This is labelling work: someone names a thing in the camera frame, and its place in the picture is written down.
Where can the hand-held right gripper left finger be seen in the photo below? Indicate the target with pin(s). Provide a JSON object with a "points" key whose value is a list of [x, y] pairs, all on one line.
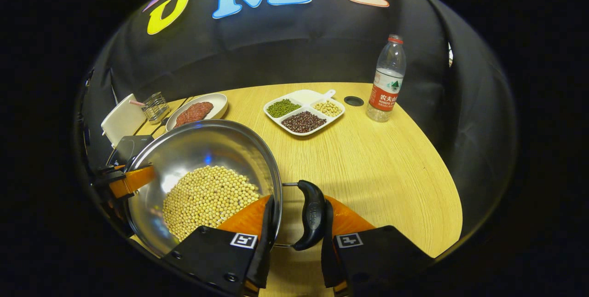
{"points": [[264, 251]]}

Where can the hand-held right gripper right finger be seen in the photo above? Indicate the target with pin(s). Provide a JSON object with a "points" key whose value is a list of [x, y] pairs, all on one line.
{"points": [[327, 260]]}

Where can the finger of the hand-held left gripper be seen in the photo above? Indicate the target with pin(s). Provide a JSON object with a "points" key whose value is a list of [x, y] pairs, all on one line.
{"points": [[133, 179]]}

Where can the white toaster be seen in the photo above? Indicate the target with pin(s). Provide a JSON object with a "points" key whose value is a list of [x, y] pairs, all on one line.
{"points": [[122, 119]]}

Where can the large soybean heap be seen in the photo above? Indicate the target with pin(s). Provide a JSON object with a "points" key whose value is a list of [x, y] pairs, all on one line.
{"points": [[207, 200]]}

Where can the pink straw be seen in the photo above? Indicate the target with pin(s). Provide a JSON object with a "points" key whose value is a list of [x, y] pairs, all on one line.
{"points": [[136, 102]]}

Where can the red meat slice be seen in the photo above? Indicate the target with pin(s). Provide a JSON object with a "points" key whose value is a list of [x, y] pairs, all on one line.
{"points": [[200, 113], [188, 112]]}

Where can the white round plate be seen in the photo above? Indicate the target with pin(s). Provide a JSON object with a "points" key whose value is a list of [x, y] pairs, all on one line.
{"points": [[220, 103]]}

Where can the dark red bean portion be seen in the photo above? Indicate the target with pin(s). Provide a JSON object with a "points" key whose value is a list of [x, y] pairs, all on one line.
{"points": [[303, 122]]}

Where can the green mung bean portion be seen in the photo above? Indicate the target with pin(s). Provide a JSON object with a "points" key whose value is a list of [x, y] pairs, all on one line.
{"points": [[283, 108]]}

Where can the small soybean portion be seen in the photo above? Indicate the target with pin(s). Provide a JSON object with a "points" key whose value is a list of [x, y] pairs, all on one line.
{"points": [[327, 108]]}

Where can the white divided dish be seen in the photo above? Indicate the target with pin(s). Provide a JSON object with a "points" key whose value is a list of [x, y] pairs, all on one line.
{"points": [[303, 96]]}

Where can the plastic water bottle red label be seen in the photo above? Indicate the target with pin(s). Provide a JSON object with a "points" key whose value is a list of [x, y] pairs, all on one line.
{"points": [[386, 90]]}

